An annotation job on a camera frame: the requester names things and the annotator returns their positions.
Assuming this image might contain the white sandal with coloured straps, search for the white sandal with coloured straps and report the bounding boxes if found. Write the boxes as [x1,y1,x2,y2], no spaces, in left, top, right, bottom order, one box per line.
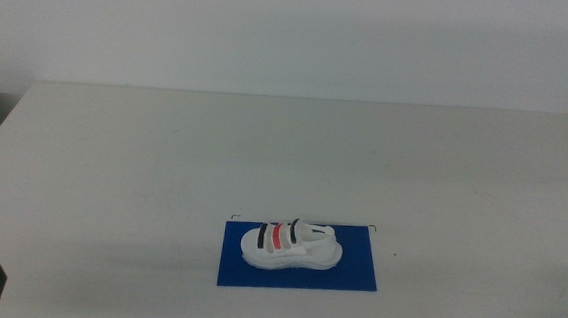
[238,214,347,275]

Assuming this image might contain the blue rectangular mat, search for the blue rectangular mat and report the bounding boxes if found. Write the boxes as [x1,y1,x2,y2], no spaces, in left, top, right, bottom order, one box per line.
[216,216,382,298]

